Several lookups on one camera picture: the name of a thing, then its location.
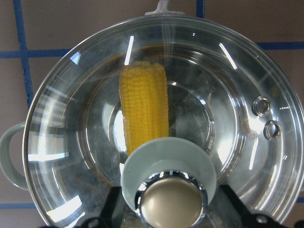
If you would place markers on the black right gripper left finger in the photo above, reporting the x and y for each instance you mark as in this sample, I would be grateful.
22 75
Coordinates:
111 215

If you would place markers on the glass pot lid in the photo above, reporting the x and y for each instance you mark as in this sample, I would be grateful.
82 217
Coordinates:
234 119

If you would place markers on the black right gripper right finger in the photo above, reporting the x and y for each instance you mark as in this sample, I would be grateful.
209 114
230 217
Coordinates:
248 220

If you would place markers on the yellow corn cob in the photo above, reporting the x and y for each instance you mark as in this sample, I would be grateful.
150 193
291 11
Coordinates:
144 103

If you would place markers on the pale green electric pot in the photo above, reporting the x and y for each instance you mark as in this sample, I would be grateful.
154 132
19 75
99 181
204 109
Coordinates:
36 34

